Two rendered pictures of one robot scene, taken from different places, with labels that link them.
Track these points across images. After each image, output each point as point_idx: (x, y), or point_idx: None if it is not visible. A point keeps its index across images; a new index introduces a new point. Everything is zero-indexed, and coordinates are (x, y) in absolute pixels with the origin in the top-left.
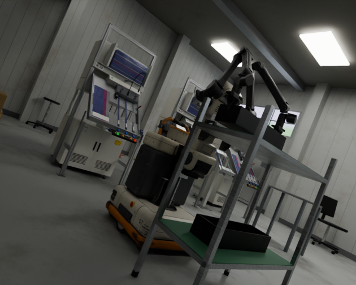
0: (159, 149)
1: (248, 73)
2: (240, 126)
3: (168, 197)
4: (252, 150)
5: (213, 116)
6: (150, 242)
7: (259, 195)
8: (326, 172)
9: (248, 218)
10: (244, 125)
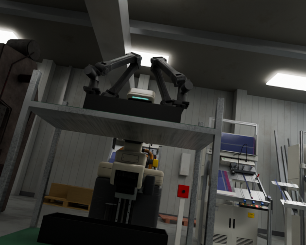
0: (100, 174)
1: (98, 66)
2: None
3: (38, 202)
4: (20, 113)
5: None
6: None
7: (194, 192)
8: (214, 120)
9: (187, 228)
10: (97, 109)
